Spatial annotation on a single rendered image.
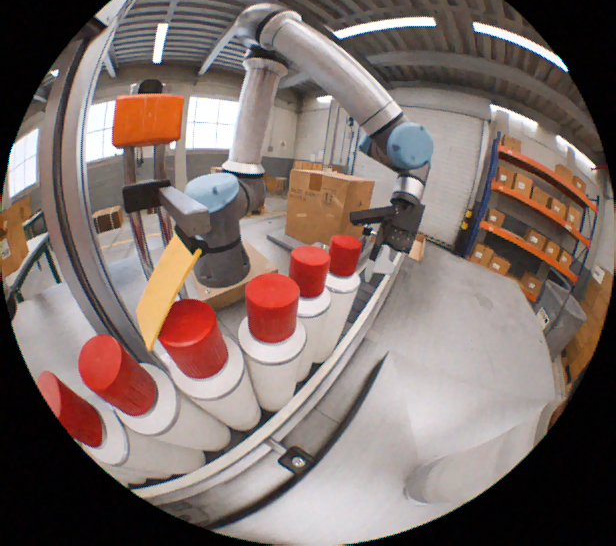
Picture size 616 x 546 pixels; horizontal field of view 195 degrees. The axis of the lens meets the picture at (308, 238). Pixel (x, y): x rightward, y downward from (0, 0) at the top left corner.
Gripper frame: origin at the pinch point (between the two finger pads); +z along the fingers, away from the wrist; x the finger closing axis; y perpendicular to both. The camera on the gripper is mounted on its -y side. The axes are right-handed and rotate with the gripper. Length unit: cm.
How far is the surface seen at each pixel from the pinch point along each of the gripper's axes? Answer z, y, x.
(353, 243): -3.2, 1.5, -24.4
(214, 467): 22.8, 4.2, -35.5
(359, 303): 6.4, 1.4, -0.1
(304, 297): 2.9, 0.8, -28.2
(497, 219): -166, 145, 266
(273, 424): 18.3, 4.2, -27.7
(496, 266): -98, 179, 298
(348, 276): 0.0, 2.1, -23.2
